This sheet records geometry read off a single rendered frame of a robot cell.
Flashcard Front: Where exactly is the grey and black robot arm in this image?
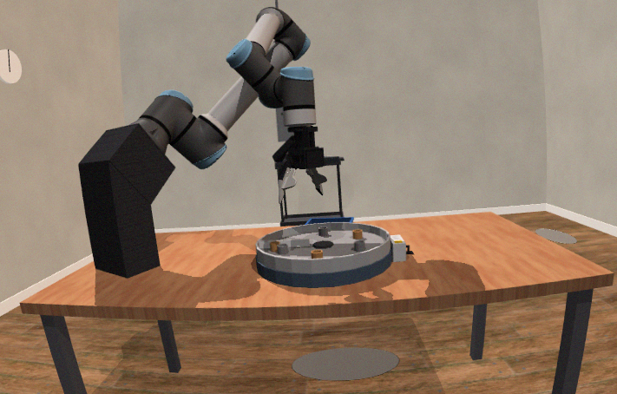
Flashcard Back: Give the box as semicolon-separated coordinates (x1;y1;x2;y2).
129;7;316;169

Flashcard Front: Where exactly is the blue crate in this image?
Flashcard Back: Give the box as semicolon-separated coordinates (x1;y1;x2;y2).
305;217;354;225

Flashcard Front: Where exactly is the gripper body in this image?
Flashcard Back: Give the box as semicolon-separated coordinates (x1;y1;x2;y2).
286;126;325;169

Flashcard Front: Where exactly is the round grey turntable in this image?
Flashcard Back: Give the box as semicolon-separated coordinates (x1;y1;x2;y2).
255;222;413;288

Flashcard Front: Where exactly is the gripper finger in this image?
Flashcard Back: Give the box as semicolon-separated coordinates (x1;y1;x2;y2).
279;155;297;204
306;168;327;195

